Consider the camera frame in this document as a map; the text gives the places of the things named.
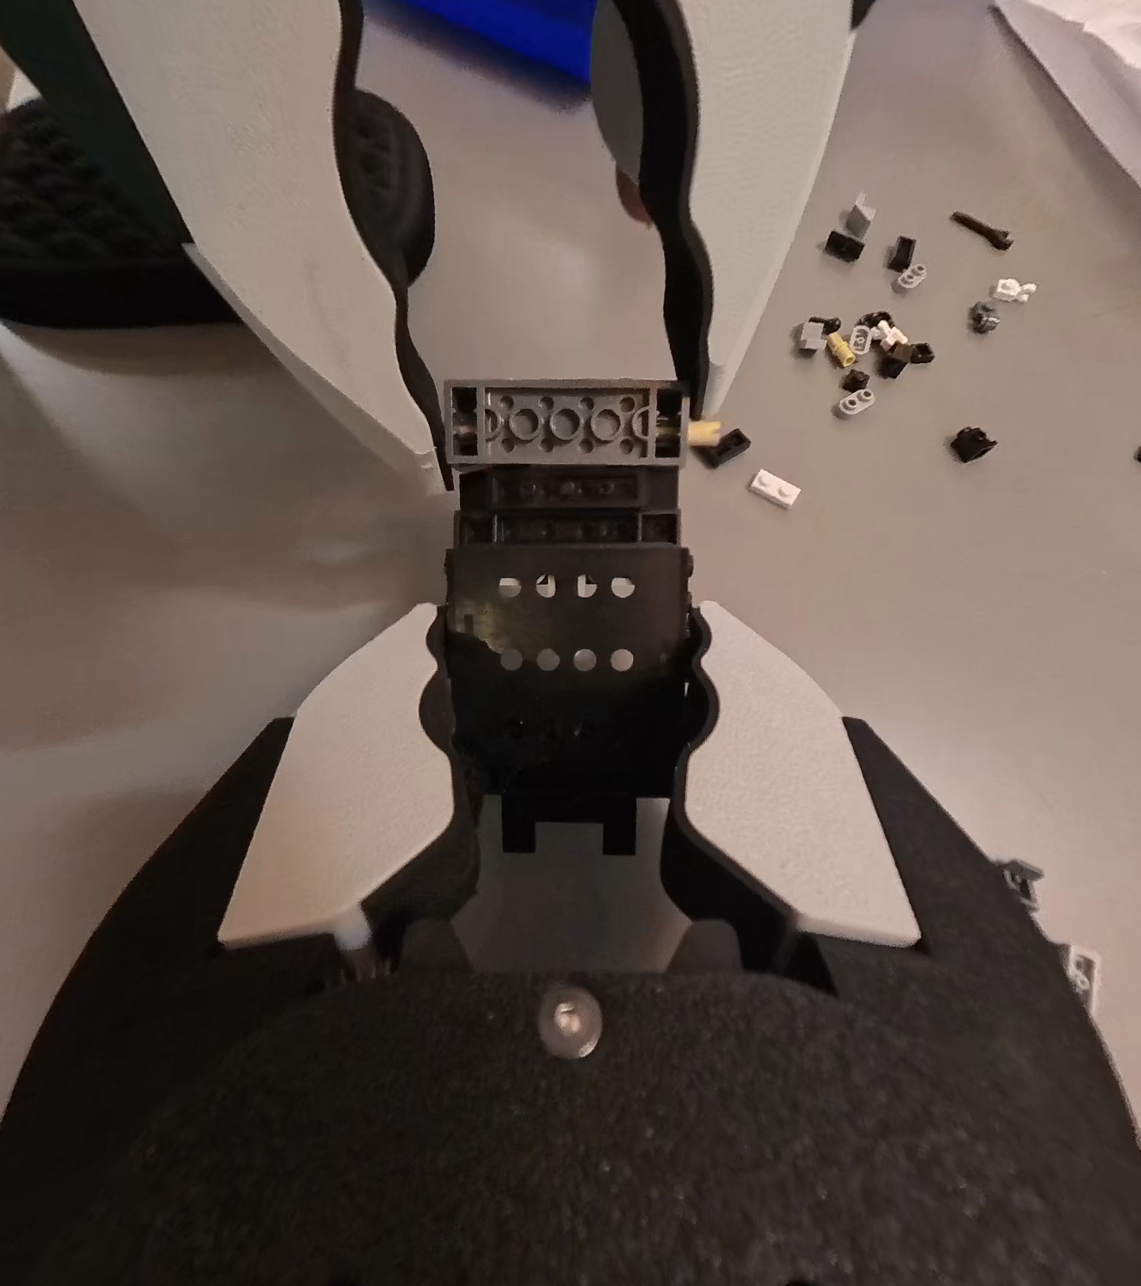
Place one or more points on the black mesh pad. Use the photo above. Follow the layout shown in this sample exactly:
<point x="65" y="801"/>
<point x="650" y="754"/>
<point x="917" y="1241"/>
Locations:
<point x="57" y="231"/>

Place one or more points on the pile of small loose bricks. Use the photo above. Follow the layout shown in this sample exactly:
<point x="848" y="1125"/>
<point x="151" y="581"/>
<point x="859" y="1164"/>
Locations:
<point x="971" y="444"/>

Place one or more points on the single grey bracket piece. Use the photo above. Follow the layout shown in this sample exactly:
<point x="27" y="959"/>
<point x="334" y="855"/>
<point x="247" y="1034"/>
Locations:
<point x="1085" y="976"/>
<point x="1022" y="884"/>

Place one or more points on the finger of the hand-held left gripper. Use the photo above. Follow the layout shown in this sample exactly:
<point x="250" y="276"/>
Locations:
<point x="771" y="151"/>
<point x="249" y="181"/>

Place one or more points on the white printed paper bag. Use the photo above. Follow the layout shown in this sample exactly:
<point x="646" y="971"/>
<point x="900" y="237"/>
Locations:
<point x="1133" y="89"/>

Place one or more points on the black corner plate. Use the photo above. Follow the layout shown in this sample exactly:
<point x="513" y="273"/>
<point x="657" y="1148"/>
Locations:
<point x="730" y="449"/>

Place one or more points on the black grey brick assembly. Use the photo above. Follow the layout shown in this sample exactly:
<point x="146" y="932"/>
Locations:
<point x="560" y="427"/>

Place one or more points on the grey desk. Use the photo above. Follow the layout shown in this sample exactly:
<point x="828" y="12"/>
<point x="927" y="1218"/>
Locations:
<point x="128" y="554"/>

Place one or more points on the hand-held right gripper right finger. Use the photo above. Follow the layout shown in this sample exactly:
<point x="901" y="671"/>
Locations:
<point x="792" y="803"/>

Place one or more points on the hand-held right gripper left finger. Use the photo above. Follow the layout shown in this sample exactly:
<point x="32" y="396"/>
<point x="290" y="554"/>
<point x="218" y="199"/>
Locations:
<point x="330" y="803"/>

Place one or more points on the blue plastic bin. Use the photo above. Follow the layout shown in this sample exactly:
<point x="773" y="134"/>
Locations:
<point x="490" y="26"/>

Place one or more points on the white two-stud plate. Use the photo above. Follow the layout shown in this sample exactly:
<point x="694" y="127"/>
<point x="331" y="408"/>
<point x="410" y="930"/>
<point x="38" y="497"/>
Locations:
<point x="773" y="490"/>

